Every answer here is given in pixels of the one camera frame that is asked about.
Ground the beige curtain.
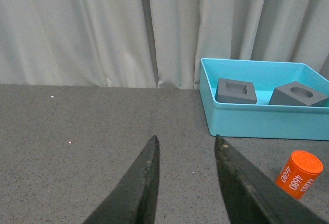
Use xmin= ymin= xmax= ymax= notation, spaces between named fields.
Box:
xmin=1 ymin=0 xmax=328 ymax=89

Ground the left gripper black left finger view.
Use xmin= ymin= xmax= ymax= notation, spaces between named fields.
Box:
xmin=84 ymin=136 xmax=160 ymax=223

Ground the gray block with round hole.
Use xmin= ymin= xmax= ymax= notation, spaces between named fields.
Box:
xmin=268 ymin=81 xmax=328 ymax=107

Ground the gray block with square recess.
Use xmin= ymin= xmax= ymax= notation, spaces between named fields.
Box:
xmin=215 ymin=78 xmax=257 ymax=104

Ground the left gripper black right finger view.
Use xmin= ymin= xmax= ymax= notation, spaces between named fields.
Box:
xmin=214 ymin=135 xmax=326 ymax=223

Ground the light blue plastic box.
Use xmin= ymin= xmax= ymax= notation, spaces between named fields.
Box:
xmin=199 ymin=58 xmax=328 ymax=140

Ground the orange cylinder part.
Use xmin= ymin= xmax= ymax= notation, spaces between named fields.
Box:
xmin=276 ymin=150 xmax=323 ymax=199

